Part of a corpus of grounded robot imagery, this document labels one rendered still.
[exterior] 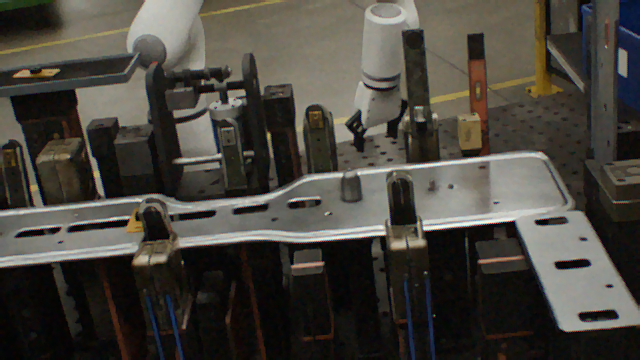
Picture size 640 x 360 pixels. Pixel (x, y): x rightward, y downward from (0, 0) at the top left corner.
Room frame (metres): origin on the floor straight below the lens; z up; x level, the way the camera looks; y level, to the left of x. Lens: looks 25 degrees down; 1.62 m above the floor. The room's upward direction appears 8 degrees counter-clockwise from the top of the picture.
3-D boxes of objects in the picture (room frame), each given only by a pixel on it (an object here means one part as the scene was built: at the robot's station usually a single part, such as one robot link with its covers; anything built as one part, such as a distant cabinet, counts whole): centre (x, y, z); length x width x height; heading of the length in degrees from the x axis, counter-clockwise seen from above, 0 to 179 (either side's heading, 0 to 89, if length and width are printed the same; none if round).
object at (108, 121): (1.51, 0.38, 0.90); 0.05 x 0.05 x 0.40; 87
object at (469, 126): (1.38, -0.25, 0.88); 0.04 x 0.04 x 0.36; 87
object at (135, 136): (1.48, 0.32, 0.89); 0.13 x 0.11 x 0.38; 177
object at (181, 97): (1.48, 0.19, 0.94); 0.18 x 0.13 x 0.49; 87
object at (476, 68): (1.41, -0.28, 0.95); 0.03 x 0.01 x 0.50; 87
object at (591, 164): (1.23, -0.43, 0.85); 0.12 x 0.03 x 0.30; 177
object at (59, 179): (1.45, 0.45, 0.89); 0.13 x 0.11 x 0.38; 177
